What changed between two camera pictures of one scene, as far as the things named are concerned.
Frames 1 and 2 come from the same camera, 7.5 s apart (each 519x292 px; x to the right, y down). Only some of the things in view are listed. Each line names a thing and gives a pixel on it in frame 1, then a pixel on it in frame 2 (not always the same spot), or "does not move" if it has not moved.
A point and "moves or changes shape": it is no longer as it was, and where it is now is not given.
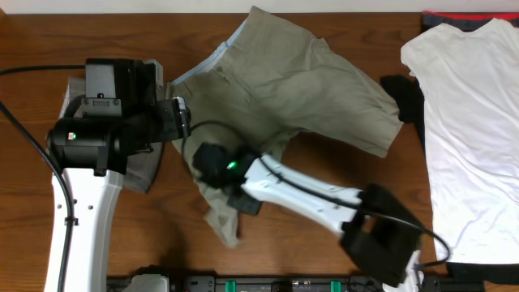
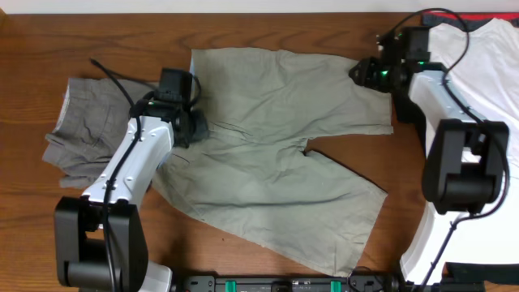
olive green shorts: (271, 83) moves or changes shape
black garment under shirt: (409, 94) does not move
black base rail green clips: (168, 283) does not move
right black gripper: (251, 208) -> (365, 75)
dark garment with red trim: (465, 21) does not move
